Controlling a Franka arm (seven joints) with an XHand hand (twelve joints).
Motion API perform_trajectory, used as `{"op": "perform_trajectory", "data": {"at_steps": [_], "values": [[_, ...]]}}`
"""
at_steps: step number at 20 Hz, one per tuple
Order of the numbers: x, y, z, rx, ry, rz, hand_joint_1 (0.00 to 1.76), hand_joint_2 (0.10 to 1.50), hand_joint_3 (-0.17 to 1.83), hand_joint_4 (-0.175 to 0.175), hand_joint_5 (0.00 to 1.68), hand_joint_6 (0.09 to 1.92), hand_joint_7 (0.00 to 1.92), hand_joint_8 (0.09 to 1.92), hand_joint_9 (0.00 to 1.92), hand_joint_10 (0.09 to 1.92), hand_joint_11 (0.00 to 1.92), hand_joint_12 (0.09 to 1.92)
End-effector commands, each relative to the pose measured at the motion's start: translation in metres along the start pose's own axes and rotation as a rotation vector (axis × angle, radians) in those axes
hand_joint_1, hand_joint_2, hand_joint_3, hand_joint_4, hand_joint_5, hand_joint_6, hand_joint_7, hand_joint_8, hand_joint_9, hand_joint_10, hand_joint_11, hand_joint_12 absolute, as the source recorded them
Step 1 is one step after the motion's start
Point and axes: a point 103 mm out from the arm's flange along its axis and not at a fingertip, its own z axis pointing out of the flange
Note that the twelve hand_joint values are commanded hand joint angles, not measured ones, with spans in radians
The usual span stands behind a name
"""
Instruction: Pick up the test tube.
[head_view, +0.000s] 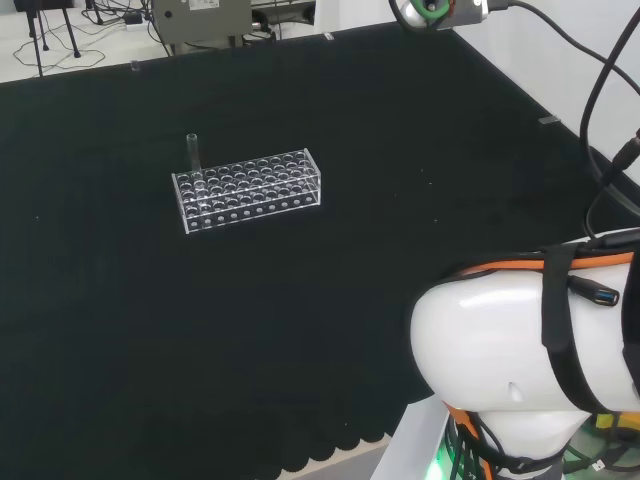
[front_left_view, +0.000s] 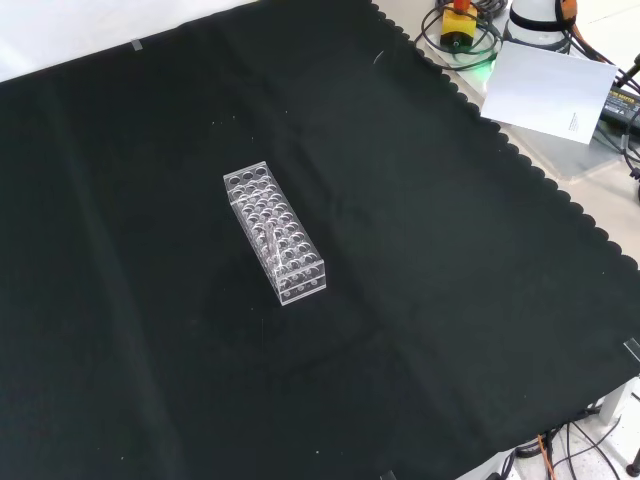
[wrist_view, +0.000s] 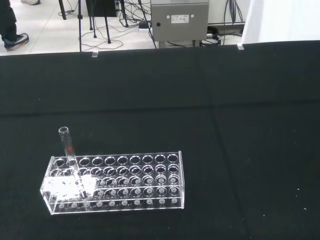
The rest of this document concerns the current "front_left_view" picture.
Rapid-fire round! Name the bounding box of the orange cable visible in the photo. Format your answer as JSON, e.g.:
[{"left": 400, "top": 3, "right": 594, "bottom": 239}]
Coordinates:
[
  {"left": 553, "top": 0, "right": 621, "bottom": 67},
  {"left": 536, "top": 433, "right": 557, "bottom": 480}
]

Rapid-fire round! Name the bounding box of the black cloth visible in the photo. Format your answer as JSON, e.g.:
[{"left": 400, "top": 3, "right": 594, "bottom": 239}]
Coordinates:
[{"left": 0, "top": 0, "right": 640, "bottom": 480}]

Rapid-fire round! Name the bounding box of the yellow stop button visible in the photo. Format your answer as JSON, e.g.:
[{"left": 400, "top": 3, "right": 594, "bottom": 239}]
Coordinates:
[{"left": 440, "top": 0, "right": 479, "bottom": 50}]

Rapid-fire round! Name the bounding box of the white bench leg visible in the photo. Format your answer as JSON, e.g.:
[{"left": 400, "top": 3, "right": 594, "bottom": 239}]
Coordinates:
[{"left": 597, "top": 375, "right": 640, "bottom": 426}]

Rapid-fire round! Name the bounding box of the black power adapter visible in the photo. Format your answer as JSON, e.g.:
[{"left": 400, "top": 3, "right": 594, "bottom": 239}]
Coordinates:
[{"left": 598, "top": 85, "right": 640, "bottom": 132}]

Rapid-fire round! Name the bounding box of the clear test tube rack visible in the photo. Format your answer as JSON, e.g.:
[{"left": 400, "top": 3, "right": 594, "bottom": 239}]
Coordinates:
[{"left": 222, "top": 160, "right": 328, "bottom": 307}]

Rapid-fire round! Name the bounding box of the pale board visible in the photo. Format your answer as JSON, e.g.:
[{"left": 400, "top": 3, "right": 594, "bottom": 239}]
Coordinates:
[{"left": 479, "top": 40, "right": 620, "bottom": 146}]

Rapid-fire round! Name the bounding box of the black cable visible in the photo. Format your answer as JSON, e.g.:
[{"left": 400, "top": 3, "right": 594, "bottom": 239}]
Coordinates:
[
  {"left": 514, "top": 407, "right": 640, "bottom": 480},
  {"left": 420, "top": 0, "right": 504, "bottom": 70}
]

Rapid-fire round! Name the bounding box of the grey metal base plate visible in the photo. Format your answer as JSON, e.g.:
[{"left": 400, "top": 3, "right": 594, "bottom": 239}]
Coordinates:
[{"left": 424, "top": 34, "right": 632, "bottom": 184}]

